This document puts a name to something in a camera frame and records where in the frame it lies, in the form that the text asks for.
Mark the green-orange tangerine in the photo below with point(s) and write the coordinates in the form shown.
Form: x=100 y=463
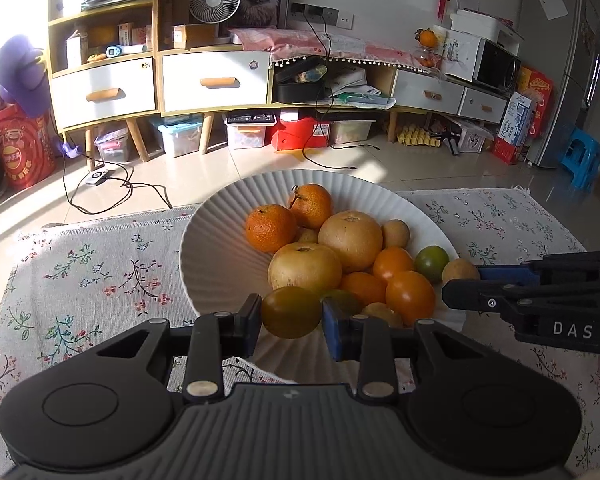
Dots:
x=290 y=311

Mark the decorative orange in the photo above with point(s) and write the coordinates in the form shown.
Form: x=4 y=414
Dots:
x=426 y=38

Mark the low clear storage box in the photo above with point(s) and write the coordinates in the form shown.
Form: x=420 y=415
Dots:
x=352 y=132

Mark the purple floor toy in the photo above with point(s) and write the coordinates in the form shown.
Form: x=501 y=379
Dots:
x=69 y=149

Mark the blue plastic stool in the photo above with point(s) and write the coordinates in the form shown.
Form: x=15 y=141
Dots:
x=582 y=157

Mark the yellow-green tangerine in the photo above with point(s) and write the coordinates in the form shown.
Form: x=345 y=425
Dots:
x=347 y=302

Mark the purple plush toy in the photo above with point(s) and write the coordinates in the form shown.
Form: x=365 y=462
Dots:
x=22 y=75

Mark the white and blue carton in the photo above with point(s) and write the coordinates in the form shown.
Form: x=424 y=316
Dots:
x=519 y=117

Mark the clear box with teal lid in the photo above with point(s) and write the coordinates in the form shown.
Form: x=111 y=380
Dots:
x=177 y=137

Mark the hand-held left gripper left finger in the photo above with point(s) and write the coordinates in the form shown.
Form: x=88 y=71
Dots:
x=252 y=320

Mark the red storage box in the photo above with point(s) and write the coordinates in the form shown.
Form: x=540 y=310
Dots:
x=297 y=135

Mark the green unripe tangerine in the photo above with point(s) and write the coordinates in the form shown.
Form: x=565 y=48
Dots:
x=431 y=261

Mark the low wooden drawer cabinet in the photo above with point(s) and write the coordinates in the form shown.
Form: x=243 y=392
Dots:
x=427 y=92

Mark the tall wooden shelf cabinet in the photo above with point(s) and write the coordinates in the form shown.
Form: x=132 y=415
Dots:
x=102 y=92

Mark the wooden single drawer cabinet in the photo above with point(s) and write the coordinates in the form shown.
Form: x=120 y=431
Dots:
x=215 y=80

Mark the pink tasselled cloth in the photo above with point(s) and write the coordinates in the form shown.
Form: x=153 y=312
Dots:
x=300 y=45

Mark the tall red carton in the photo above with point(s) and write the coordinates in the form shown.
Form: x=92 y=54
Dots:
x=537 y=92

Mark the smooth small orange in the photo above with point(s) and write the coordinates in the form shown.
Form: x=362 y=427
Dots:
x=410 y=297
x=392 y=262
x=362 y=287

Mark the black microwave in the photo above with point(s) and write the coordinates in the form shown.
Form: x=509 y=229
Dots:
x=497 y=65

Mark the orange tangerine with stem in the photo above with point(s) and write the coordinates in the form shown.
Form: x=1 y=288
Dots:
x=312 y=206

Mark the floral tablecloth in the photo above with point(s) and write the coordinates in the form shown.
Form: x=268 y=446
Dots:
x=105 y=270

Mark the yellow egg carton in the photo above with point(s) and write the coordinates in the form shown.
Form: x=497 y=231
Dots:
x=418 y=136

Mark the red printed gift bag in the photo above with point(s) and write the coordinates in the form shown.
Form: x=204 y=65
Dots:
x=22 y=152

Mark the white desk fan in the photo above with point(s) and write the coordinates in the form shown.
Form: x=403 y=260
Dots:
x=214 y=0

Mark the white ribbed plate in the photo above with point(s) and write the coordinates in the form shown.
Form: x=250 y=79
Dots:
x=215 y=260

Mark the grey refrigerator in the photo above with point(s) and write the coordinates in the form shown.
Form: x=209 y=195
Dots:
x=560 y=60

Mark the tan round pear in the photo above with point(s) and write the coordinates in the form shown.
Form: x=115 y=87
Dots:
x=350 y=240

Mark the black case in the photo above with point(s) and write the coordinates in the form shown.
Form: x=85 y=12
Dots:
x=292 y=90

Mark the cardboard box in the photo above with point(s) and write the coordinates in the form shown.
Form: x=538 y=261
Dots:
x=195 y=37

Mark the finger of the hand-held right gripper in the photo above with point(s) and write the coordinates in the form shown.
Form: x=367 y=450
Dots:
x=505 y=275
x=480 y=297

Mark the low red carton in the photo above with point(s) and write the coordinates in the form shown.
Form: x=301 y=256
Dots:
x=505 y=151

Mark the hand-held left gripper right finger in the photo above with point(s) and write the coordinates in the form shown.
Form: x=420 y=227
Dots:
x=332 y=330

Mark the white printed basket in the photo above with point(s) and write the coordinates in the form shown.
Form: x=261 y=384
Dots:
x=475 y=136

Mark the wall socket row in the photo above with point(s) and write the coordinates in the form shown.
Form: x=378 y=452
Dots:
x=322 y=15

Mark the clear box with black lid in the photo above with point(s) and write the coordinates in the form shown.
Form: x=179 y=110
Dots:
x=247 y=132

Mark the white printed card box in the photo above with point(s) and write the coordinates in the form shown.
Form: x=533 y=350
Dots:
x=460 y=55

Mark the yellow round pear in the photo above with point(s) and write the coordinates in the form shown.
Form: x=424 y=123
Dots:
x=305 y=267

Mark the white power strip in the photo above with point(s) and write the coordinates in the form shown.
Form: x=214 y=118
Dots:
x=98 y=177

